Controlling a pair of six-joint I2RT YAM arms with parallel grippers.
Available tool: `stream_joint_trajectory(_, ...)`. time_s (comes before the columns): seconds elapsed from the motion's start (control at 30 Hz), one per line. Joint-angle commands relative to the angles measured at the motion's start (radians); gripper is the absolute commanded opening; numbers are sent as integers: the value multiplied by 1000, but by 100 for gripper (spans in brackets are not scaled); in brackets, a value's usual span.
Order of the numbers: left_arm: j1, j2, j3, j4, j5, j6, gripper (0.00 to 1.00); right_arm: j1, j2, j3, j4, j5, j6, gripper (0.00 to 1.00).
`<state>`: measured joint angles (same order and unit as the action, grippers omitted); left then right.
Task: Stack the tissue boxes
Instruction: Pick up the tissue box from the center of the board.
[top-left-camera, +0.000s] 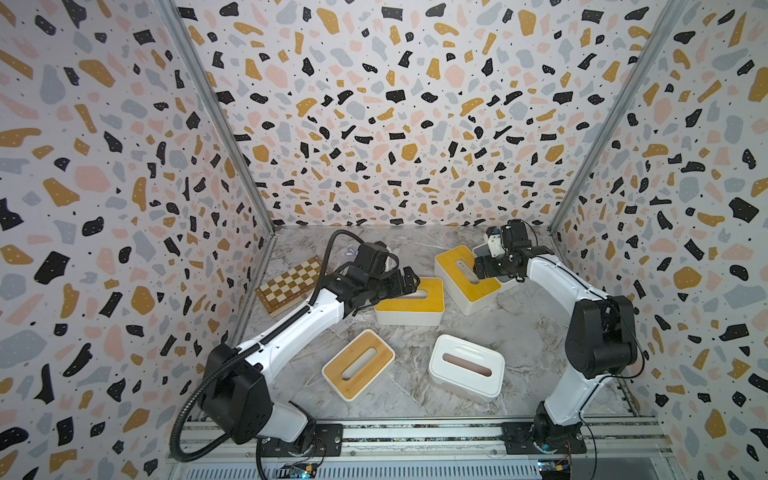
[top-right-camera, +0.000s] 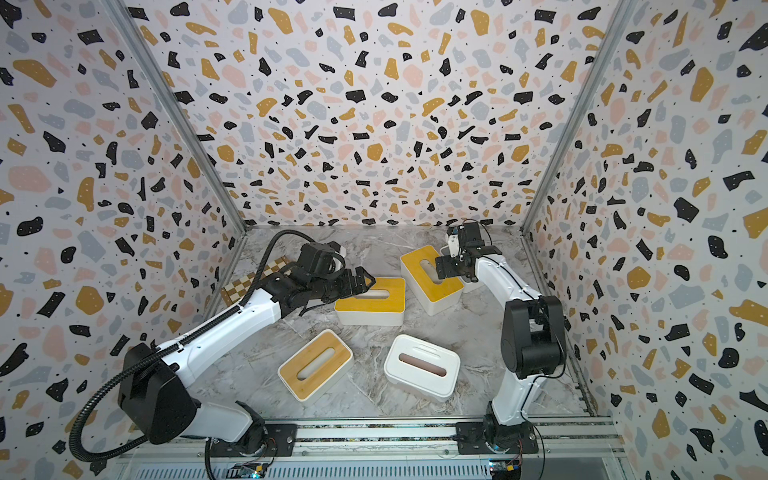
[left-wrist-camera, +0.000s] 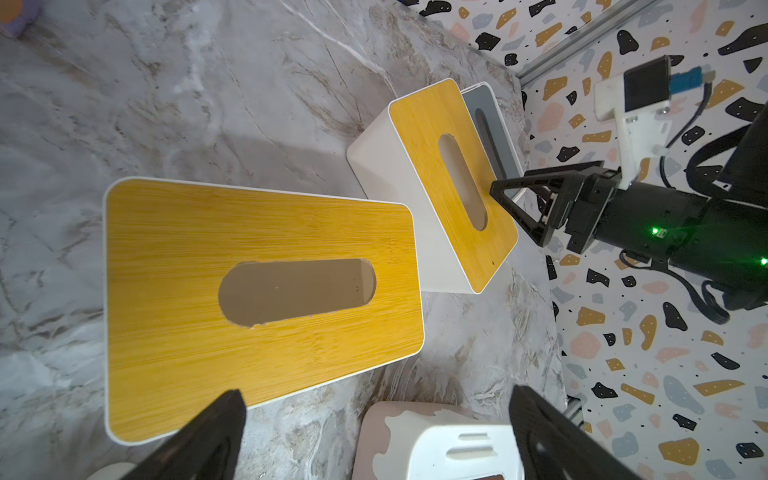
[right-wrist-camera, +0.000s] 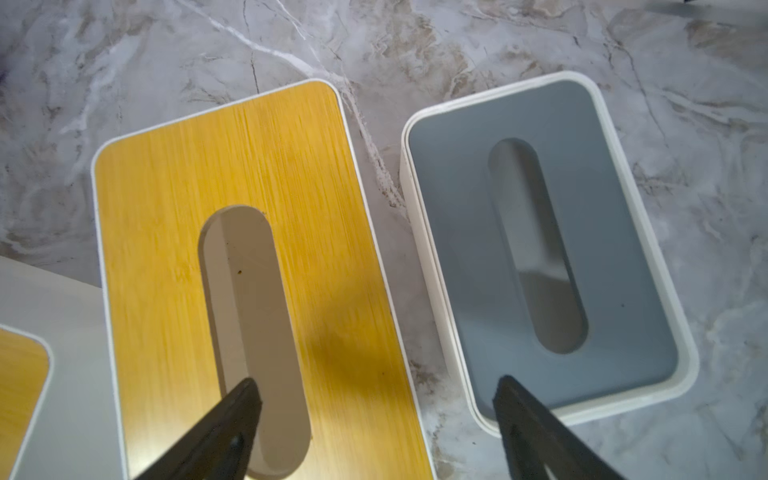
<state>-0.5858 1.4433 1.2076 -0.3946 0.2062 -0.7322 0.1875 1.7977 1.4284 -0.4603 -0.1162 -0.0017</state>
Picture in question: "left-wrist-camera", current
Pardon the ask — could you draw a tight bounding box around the right aluminium corner post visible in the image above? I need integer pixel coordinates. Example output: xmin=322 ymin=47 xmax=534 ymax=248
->
xmin=517 ymin=0 xmax=658 ymax=88

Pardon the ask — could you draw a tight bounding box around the grey lid tissue box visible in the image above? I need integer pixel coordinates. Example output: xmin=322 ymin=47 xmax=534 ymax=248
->
xmin=461 ymin=82 xmax=524 ymax=180

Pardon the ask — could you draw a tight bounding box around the white pink tissue box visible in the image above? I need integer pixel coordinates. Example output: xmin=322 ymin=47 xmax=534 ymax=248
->
xmin=352 ymin=401 xmax=525 ymax=479

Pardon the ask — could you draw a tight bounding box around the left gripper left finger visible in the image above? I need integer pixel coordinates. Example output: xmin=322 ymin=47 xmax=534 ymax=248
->
xmin=124 ymin=390 xmax=247 ymax=479

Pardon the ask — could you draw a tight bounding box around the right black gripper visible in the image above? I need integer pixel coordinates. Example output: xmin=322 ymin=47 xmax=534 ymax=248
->
xmin=490 ymin=160 xmax=622 ymax=253

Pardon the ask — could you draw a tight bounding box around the purple bunny toy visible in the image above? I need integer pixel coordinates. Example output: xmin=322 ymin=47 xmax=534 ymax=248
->
xmin=0 ymin=0 xmax=43 ymax=38

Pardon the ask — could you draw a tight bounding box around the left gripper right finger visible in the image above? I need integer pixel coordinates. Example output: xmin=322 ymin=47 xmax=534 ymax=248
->
xmin=509 ymin=385 xmax=639 ymax=480

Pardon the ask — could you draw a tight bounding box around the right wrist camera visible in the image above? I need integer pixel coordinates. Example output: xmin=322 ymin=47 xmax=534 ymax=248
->
xmin=594 ymin=55 xmax=716 ymax=190

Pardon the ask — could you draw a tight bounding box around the yellow lid tissue box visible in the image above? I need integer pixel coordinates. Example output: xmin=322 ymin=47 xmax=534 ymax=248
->
xmin=104 ymin=177 xmax=425 ymax=445
xmin=346 ymin=78 xmax=519 ymax=294

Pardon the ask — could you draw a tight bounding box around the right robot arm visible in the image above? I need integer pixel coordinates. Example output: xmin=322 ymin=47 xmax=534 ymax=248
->
xmin=490 ymin=99 xmax=767 ymax=324

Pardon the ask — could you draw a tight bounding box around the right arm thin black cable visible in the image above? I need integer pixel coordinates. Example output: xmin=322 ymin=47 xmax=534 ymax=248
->
xmin=617 ymin=251 xmax=730 ymax=325

